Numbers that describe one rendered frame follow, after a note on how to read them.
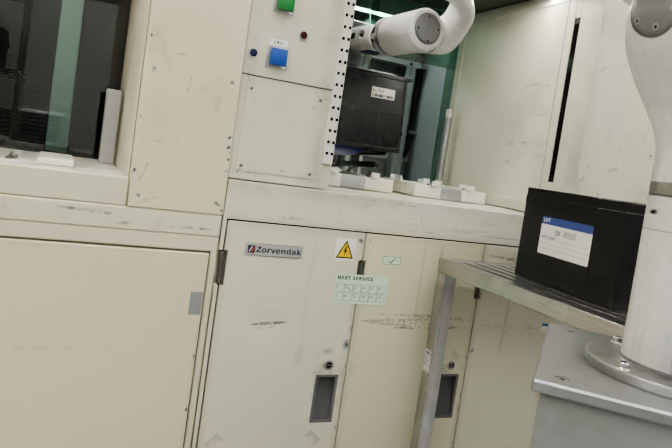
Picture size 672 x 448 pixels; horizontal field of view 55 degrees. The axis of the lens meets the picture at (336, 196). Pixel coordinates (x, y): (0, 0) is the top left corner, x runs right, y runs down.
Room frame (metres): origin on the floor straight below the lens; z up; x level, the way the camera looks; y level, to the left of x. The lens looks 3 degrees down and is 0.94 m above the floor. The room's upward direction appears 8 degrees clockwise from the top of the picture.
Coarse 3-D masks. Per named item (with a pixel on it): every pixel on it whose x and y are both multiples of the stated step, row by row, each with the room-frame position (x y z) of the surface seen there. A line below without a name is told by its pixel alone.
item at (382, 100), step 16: (352, 64) 1.56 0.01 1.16; (352, 80) 1.47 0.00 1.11; (368, 80) 1.48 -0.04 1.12; (384, 80) 1.50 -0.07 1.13; (400, 80) 1.51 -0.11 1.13; (352, 96) 1.47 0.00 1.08; (368, 96) 1.48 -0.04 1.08; (384, 96) 1.50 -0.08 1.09; (400, 96) 1.52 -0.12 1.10; (352, 112) 1.47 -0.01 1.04; (368, 112) 1.48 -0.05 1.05; (384, 112) 1.50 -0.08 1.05; (400, 112) 1.52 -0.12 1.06; (352, 128) 1.47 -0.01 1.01; (368, 128) 1.48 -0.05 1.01; (384, 128) 1.50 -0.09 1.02; (400, 128) 1.52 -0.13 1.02; (352, 144) 1.47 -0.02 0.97; (368, 144) 1.48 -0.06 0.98; (384, 144) 1.50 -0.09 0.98; (336, 160) 1.45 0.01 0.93; (352, 160) 1.68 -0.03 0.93
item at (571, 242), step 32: (544, 192) 1.20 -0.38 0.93; (544, 224) 1.19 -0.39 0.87; (576, 224) 1.10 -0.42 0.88; (608, 224) 1.03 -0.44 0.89; (640, 224) 1.01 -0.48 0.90; (544, 256) 1.17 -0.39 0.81; (576, 256) 1.09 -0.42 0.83; (608, 256) 1.02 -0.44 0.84; (576, 288) 1.08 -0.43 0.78; (608, 288) 1.01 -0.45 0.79
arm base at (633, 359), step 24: (648, 216) 0.67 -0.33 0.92; (648, 240) 0.66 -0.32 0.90; (648, 264) 0.65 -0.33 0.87; (648, 288) 0.65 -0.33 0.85; (648, 312) 0.64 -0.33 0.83; (624, 336) 0.68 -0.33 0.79; (648, 336) 0.64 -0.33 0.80; (600, 360) 0.65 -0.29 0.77; (624, 360) 0.66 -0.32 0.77; (648, 360) 0.63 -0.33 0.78; (648, 384) 0.60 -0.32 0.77
